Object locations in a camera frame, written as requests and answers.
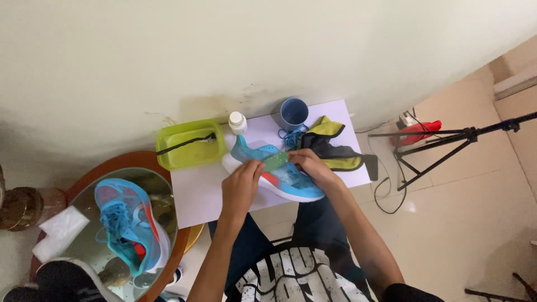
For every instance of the person's dark blue trousers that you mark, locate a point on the person's dark blue trousers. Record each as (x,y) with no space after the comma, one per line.
(319,222)

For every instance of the gold round plate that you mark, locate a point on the gold round plate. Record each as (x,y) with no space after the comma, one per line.
(195,237)

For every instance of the blue sneaker with laces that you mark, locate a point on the blue sneaker with laces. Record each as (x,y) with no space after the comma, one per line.
(126,222)

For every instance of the black shoe with white sole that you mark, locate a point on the black shoe with white sole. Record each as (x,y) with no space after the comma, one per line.
(63,281)

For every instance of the green plastic container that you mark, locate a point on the green plastic container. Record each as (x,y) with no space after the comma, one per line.
(191,157)

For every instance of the white folded cloth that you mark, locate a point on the white folded cloth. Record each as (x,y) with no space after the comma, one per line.
(61,230)

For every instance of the person's left fingers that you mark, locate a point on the person's left fingers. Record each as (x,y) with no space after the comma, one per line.
(254,170)

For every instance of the green translucent insole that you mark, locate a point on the green translucent insole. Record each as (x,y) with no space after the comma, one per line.
(277,161)

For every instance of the blue shoelace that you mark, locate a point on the blue shoelace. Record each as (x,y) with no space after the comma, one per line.
(290,138)

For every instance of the yellow and grey cloth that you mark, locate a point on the yellow and grey cloth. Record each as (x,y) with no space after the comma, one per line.
(331,153)

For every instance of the person's black printed t-shirt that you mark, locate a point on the person's black printed t-shirt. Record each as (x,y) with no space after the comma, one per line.
(293,277)

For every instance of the person's right fingers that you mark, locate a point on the person's right fingers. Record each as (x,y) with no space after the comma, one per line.
(298,158)

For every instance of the white plastic bottle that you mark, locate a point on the white plastic bottle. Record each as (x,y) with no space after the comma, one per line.
(238,123)

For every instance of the blue sneaker with white sole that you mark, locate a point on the blue sneaker with white sole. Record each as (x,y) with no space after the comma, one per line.
(304,188)

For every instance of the person's right hand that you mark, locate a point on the person's right hand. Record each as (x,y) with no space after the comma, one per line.
(316,170)

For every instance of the brown ceramic pot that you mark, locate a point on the brown ceramic pot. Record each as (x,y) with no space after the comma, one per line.
(25,207)

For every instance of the blue plastic cup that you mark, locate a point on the blue plastic cup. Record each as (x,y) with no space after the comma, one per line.
(293,113)

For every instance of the round glass table brown rim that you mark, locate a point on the round glass table brown rim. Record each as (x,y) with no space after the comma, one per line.
(88,243)

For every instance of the red plastic object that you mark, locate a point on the red plastic object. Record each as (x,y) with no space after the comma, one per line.
(413,132)

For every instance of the black toothbrush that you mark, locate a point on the black toothbrush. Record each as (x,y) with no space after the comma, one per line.
(184,144)

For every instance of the black tripod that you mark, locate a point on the black tripod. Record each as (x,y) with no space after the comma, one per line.
(470,134)

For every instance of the person's left hand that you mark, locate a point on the person's left hand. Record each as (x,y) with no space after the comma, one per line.
(239,191)

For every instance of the white rectangular table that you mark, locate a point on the white rectangular table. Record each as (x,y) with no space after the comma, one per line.
(201,195)

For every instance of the black stand legs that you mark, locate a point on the black stand legs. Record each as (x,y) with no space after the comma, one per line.
(524,285)

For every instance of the black flat rectangular object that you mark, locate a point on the black flat rectangular object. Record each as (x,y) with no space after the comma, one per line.
(371,167)

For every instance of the white power strip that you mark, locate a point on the white power strip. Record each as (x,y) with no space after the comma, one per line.
(406,120)

